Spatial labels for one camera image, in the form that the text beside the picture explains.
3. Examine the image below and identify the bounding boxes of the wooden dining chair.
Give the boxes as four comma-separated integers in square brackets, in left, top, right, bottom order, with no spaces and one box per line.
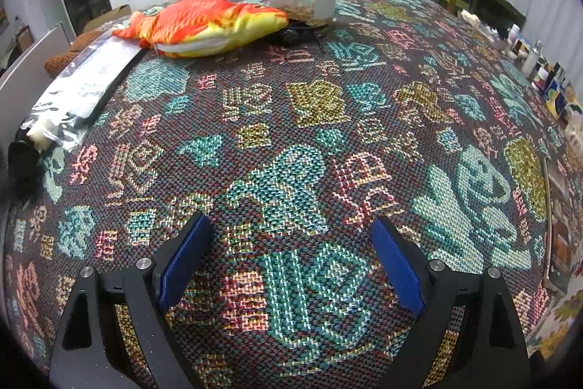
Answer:
[11,27,32,52]

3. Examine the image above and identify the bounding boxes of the beige cloth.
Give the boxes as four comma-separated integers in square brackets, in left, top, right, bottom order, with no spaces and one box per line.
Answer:
[26,118,60,152]

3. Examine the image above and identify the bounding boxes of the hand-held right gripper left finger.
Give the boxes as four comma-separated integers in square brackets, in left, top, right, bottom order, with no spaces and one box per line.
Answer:
[49,211,214,389]

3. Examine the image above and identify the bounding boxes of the row of small bottles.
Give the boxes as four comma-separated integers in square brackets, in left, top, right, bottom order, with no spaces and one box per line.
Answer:
[501,24,583,130]

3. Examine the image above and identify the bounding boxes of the patterned woven tablecloth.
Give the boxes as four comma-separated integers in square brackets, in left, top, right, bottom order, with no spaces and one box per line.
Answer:
[4,0,575,389]

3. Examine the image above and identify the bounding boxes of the brown knitted roll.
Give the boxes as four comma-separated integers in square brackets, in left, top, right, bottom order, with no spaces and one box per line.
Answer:
[70,29,107,51]
[44,51,82,74]

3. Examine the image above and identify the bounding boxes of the black knitted roll with chain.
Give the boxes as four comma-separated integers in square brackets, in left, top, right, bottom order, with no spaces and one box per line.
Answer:
[7,128,46,194]

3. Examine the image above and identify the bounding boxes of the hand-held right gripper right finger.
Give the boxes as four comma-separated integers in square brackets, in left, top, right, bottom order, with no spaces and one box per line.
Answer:
[369,215,533,389]

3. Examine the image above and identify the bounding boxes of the orange fish plush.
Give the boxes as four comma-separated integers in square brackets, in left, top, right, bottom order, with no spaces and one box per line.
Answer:
[111,0,290,59]

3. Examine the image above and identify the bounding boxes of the black rolled cloth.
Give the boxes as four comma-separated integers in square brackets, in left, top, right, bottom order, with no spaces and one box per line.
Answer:
[273,22,326,50]

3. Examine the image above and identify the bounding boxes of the cardboard box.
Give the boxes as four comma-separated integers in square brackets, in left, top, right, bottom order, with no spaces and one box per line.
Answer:
[83,5,133,33]

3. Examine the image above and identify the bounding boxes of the clear plastic bag with sheet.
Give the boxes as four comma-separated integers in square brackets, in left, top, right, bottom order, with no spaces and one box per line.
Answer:
[32,34,147,144]

